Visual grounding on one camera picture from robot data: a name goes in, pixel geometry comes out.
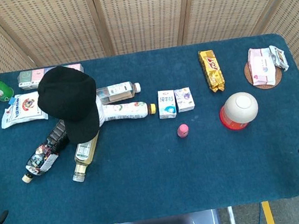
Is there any black baseball cap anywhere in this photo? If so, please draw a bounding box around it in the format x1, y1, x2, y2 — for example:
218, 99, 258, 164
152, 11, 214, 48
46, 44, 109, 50
32, 60, 106, 149

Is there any dark sauce bottle cartoon label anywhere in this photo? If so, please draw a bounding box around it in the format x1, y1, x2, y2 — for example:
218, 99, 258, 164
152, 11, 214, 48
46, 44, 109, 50
13, 118, 76, 184

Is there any round woven coaster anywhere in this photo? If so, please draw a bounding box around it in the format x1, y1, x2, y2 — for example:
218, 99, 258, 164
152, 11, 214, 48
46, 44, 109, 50
242, 56, 285, 93

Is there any cream upturned bowl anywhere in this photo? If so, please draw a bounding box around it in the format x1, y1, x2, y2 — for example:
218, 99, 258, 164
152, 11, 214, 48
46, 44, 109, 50
221, 89, 261, 127

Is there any red instant noodle cup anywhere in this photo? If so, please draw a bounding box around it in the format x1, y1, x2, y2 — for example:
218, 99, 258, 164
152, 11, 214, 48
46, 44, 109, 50
217, 101, 251, 134

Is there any small white snack packet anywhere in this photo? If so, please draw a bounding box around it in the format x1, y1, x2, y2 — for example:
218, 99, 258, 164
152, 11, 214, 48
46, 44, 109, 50
268, 43, 291, 74

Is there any pale yellow liquid bottle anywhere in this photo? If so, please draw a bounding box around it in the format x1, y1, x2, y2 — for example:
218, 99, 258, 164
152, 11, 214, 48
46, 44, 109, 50
65, 130, 107, 184

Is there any pink wet wipes pack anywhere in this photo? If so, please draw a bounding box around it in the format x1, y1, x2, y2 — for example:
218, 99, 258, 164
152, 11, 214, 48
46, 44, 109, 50
245, 44, 280, 88

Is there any white printed food bag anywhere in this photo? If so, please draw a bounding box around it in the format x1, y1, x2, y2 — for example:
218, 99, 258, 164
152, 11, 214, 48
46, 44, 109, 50
0, 89, 51, 130

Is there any gold foil snack pack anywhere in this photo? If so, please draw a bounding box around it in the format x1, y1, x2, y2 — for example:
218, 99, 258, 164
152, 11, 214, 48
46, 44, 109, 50
197, 47, 228, 95

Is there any pastel tissue pack box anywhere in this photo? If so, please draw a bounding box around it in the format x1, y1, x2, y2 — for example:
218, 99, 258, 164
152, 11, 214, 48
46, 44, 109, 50
16, 61, 87, 92

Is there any white foam mannequin head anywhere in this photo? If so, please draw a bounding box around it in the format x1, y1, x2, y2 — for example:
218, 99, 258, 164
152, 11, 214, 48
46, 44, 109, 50
94, 95, 108, 128

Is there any pink nesting doll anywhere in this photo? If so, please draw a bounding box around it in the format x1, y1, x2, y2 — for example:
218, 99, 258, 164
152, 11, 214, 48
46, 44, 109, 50
175, 122, 192, 139

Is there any blue table cloth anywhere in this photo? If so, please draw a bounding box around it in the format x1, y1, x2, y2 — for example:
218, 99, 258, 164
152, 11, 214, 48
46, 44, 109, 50
0, 26, 299, 224

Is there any purple white small carton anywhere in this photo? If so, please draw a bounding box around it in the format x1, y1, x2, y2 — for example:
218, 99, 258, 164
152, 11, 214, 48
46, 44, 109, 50
173, 85, 196, 114

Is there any white bottle yellow cap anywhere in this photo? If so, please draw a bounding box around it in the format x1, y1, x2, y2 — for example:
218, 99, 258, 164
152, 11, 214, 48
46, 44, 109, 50
102, 97, 158, 125

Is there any blue white milk carton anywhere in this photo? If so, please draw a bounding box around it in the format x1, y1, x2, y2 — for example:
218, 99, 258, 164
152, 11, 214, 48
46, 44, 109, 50
155, 88, 179, 121

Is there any clear bottle brown label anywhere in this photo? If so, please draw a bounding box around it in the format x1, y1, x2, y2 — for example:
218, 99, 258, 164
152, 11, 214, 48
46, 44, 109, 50
95, 80, 143, 105

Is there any woven bamboo folding screen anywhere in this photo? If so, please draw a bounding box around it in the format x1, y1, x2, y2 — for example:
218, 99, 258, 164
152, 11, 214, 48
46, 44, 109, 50
0, 0, 299, 159

